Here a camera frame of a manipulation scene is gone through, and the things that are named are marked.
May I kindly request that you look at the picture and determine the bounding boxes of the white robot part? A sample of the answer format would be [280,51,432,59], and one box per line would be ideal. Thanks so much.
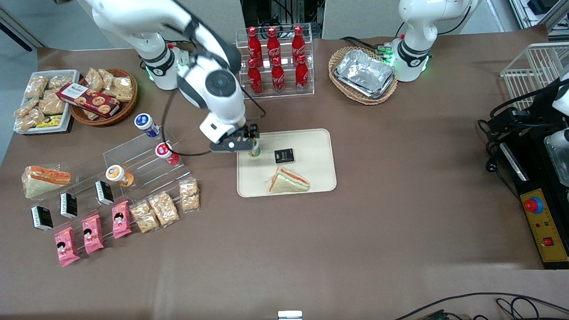
[551,67,569,149]

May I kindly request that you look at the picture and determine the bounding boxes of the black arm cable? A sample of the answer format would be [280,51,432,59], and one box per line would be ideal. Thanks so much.
[161,87,267,157]

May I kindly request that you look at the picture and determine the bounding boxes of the pink cartoon snack pack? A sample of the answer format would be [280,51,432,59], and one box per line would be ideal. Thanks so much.
[112,201,132,240]
[82,214,104,255]
[54,227,80,268]

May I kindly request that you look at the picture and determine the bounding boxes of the clear plastic container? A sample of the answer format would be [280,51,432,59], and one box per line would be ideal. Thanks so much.
[543,133,569,187]

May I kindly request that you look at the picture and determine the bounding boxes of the cream plastic tray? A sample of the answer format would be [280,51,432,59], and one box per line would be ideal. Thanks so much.
[236,128,337,198]

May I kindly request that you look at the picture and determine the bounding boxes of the red cola bottle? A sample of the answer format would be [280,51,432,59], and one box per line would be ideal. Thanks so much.
[247,59,264,96]
[271,58,286,94]
[295,54,309,92]
[247,26,263,63]
[267,27,281,63]
[291,25,306,60]

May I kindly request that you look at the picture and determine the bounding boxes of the black equipment with cables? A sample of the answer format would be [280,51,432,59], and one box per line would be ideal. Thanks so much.
[478,78,569,196]

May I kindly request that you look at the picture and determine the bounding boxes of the light brown wicker basket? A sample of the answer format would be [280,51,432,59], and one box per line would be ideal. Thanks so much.
[328,46,399,106]

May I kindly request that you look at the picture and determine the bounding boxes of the long black cable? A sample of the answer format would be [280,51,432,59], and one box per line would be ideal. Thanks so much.
[393,292,569,320]

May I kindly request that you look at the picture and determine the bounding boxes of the clear acrylic stepped stand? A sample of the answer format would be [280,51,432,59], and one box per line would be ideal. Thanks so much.
[102,126,192,201]
[20,164,134,243]

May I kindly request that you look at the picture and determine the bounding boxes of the blue gum bottle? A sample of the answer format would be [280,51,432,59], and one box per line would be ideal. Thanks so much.
[134,113,160,138]

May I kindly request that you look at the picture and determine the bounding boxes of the black arm base cables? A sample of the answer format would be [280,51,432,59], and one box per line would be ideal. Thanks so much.
[340,36,401,56]

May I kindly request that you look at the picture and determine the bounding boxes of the dark background equipment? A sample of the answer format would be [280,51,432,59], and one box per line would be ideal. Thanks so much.
[240,0,325,38]

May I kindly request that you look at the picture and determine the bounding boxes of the wrapped triangle sandwich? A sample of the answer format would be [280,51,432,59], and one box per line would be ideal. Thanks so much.
[21,165,72,199]
[268,167,310,195]

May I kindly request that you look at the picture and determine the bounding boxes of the looped black cable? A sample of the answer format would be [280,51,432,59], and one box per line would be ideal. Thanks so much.
[496,297,541,320]

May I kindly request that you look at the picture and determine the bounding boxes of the orange gum bottle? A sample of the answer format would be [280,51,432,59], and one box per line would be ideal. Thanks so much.
[105,164,135,187]

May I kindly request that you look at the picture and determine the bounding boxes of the white plastic bin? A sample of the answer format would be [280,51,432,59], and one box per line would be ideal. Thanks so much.
[13,70,80,135]

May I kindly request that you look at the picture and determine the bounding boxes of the red gum bottle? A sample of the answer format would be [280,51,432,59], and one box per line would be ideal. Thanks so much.
[155,142,180,166]

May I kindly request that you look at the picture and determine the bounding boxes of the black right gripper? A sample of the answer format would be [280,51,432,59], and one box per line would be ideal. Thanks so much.
[210,124,260,154]

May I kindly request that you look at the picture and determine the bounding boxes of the white wire basket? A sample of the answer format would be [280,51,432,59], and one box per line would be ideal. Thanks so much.
[500,42,569,112]

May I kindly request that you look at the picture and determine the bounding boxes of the red cookie box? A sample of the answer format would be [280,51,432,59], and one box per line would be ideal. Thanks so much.
[57,83,120,117]

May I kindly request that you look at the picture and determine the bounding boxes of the dark brown wicker basket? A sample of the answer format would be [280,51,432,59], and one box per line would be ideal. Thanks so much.
[69,68,138,127]

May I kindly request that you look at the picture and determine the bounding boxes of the aluminium foil tray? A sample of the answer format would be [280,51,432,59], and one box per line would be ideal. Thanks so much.
[333,49,397,99]

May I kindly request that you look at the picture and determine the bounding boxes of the clear acrylic bottle rack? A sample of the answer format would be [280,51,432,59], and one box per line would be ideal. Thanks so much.
[236,23,315,100]

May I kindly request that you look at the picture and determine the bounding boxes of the metal shelf frame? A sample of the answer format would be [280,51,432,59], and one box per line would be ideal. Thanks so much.
[509,0,569,36]

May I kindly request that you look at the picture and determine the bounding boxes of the yellow control box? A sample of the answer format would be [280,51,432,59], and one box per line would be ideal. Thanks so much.
[519,189,569,269]

